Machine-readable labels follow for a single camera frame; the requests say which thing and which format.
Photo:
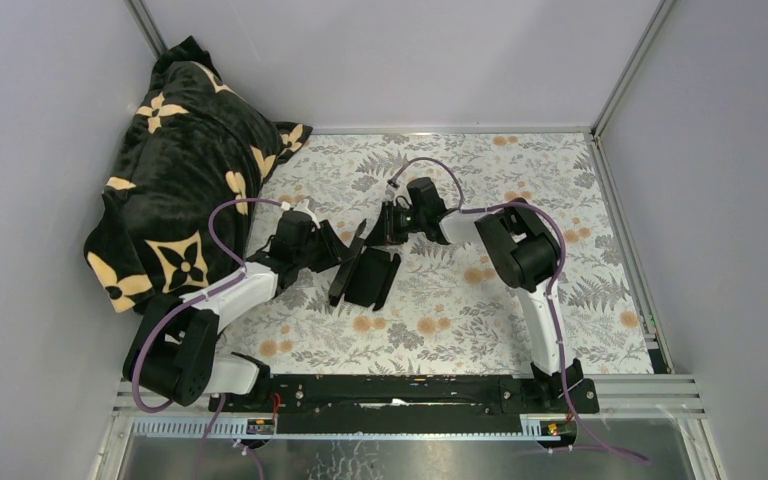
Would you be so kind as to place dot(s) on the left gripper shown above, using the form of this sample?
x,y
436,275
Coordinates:
x,y
313,230

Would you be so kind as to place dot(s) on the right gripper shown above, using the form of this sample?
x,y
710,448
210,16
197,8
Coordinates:
x,y
386,233

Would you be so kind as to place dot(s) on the black paper box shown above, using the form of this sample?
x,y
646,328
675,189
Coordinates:
x,y
365,275

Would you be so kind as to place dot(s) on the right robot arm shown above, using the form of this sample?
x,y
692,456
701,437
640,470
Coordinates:
x,y
520,242

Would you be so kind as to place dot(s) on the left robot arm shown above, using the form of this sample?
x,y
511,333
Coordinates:
x,y
173,354

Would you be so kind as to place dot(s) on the floral tablecloth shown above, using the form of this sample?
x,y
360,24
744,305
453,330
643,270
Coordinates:
x,y
448,311

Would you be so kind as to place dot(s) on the black floral blanket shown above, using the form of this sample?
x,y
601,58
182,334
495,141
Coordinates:
x,y
178,203

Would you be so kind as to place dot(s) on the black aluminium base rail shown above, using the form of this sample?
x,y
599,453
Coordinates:
x,y
420,407

